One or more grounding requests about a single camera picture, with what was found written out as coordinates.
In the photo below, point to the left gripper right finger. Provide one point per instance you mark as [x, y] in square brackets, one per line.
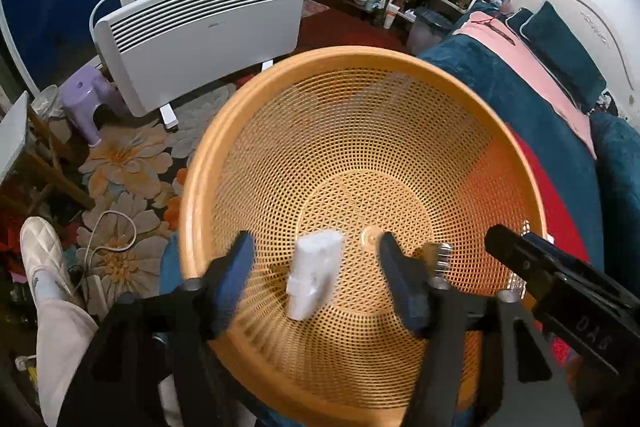
[519, 382]

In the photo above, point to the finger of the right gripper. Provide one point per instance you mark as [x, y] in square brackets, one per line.
[593, 314]

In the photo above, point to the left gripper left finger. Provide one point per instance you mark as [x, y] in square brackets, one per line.
[142, 341]

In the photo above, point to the white wall plug adapter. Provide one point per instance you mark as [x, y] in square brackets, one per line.
[315, 266]

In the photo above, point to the orange mesh basket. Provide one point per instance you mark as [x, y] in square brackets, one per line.
[364, 141]

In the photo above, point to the pack of AA batteries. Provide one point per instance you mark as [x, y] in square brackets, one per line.
[437, 258]

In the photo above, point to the red patterned cloth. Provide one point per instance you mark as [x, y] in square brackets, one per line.
[561, 228]

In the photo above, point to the blue velvet blanket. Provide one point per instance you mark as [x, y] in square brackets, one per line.
[602, 194]

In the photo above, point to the white slipper foot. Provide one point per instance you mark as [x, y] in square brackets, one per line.
[42, 256]

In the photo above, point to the floral floor rug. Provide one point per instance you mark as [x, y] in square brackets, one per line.
[135, 178]

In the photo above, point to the purple plastic stool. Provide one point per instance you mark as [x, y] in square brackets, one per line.
[82, 94]

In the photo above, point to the blue pillow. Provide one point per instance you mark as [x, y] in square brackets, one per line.
[555, 45]

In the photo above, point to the pink blanket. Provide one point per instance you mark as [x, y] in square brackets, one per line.
[503, 41]

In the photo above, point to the white panel heater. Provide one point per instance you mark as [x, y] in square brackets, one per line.
[159, 50]

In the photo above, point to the grey trash bin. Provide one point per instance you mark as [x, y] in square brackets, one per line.
[428, 29]

